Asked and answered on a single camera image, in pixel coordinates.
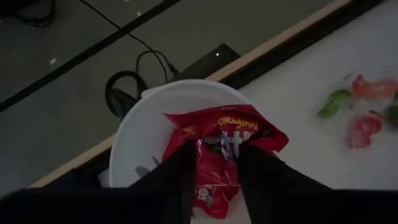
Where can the white plastic bucket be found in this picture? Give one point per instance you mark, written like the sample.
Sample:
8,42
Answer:
146,130

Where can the black box with blue light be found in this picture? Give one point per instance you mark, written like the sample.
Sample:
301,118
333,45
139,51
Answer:
211,60

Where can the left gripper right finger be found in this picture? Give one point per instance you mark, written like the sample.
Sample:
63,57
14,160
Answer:
261,174

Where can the green wrapped lollipop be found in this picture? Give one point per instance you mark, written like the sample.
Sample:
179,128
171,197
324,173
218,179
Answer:
394,110

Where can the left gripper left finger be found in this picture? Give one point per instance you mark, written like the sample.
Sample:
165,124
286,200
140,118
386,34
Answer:
177,174

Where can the red Skittles pack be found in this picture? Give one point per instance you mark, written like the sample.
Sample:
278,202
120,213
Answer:
224,124

